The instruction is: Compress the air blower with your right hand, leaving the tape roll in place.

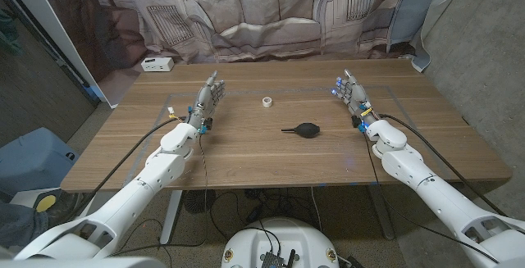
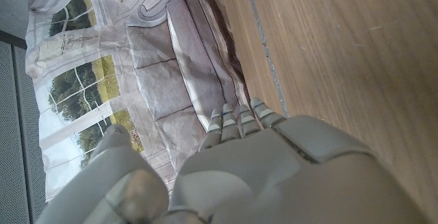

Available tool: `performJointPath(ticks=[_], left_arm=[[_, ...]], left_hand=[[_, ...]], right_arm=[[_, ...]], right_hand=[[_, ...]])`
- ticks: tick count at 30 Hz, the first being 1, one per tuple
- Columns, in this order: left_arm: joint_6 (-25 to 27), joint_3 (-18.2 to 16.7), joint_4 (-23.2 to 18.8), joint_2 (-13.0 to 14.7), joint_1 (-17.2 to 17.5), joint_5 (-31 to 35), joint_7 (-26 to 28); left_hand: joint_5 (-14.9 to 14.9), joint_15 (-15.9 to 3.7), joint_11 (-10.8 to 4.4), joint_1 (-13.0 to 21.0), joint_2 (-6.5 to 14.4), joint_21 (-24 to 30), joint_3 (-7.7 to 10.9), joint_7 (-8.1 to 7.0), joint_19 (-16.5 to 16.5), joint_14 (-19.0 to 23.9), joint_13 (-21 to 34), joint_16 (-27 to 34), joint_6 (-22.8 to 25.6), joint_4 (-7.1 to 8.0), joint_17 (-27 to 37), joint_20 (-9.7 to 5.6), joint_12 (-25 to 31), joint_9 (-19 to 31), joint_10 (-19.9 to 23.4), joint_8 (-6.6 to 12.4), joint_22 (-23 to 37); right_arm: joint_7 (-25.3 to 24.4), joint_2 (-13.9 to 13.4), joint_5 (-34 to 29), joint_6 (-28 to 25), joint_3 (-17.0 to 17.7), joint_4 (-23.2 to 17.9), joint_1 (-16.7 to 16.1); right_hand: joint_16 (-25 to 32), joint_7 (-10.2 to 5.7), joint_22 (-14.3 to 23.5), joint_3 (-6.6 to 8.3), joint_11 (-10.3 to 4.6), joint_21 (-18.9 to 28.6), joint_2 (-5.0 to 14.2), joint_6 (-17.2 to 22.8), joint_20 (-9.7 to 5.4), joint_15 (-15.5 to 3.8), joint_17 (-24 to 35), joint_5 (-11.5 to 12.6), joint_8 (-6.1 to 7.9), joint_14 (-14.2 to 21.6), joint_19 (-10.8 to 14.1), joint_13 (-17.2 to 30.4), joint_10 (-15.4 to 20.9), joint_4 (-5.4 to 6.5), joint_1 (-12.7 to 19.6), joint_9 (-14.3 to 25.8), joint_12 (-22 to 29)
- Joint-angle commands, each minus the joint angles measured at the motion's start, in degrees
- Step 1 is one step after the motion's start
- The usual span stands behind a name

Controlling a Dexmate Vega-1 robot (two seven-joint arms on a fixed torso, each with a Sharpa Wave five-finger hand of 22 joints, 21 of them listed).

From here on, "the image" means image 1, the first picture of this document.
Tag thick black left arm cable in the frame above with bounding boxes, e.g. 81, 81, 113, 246
73, 116, 188, 222

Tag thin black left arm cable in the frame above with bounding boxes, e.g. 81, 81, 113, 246
110, 132, 210, 259

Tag blue plastic bin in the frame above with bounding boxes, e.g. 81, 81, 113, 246
0, 126, 80, 198

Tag printed sofa room backdrop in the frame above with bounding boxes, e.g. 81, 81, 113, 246
30, 0, 446, 107

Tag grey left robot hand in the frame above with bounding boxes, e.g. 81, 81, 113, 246
186, 70, 226, 128

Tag white table leg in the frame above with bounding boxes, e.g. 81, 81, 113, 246
159, 189, 184, 245

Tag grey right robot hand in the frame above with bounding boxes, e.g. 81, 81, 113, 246
330, 68, 381, 128

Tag blue jeans leg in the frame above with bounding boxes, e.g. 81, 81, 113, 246
0, 200, 51, 249

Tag black rubber air blower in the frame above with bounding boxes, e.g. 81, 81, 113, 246
281, 122, 322, 139

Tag grey table leg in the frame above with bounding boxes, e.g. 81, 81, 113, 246
367, 184, 395, 241

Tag black cable tangle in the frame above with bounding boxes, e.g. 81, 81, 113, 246
208, 188, 325, 240

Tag white foot pedal yellow pads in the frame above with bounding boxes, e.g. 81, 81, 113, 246
10, 187, 62, 216

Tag black round fan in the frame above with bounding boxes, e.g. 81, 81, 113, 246
183, 189, 217, 215

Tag white robot torso base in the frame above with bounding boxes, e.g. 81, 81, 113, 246
221, 217, 340, 268

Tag black electronics module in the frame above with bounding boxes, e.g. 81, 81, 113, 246
260, 250, 297, 268

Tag white partition panel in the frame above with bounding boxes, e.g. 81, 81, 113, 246
2, 0, 120, 109

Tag white power strip box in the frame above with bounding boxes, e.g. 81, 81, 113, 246
140, 57, 175, 73

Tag green hanging cloth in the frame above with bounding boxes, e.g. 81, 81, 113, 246
0, 9, 22, 56

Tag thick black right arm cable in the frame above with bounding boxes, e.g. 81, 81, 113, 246
377, 113, 509, 218

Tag dark brown shoe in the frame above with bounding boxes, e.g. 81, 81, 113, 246
43, 189, 89, 228

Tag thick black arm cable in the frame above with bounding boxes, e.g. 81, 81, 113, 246
377, 113, 509, 218
73, 116, 188, 222

